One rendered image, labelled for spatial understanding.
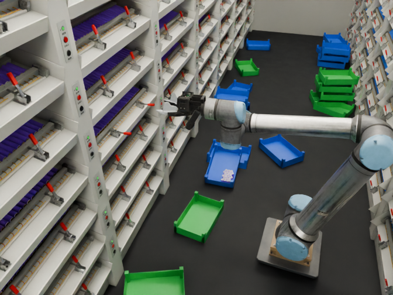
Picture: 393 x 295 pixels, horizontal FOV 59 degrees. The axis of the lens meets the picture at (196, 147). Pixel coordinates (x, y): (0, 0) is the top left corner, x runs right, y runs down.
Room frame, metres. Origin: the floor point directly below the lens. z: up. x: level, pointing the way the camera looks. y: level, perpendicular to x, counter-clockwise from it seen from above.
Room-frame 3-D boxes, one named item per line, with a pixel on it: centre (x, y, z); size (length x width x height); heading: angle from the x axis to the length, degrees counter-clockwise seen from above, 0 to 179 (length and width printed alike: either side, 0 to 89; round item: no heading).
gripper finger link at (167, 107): (1.29, 0.13, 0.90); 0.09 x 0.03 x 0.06; 94
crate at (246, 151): (2.08, -0.25, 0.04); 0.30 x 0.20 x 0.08; 73
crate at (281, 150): (2.13, -0.65, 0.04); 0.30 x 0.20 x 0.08; 27
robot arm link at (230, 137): (1.25, -0.15, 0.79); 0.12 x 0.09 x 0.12; 156
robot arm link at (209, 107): (1.27, -0.06, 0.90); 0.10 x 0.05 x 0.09; 163
